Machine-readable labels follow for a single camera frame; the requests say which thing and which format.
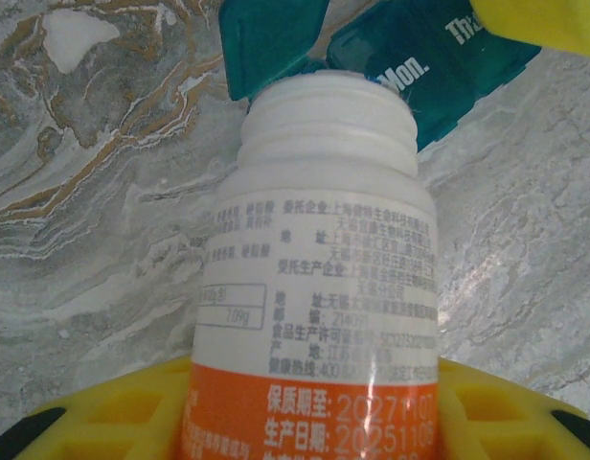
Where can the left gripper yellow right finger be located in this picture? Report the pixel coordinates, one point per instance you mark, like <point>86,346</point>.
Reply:
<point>506,426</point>

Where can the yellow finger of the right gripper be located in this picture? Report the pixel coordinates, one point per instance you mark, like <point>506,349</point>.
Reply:
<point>553,21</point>

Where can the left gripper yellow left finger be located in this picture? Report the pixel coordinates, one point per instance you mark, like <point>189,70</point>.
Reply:
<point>122,421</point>

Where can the white orange pill bottle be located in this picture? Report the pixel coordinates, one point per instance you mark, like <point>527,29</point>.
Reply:
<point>319,268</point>

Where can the teal weekly pill organizer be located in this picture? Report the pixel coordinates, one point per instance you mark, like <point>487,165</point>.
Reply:
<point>448,81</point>

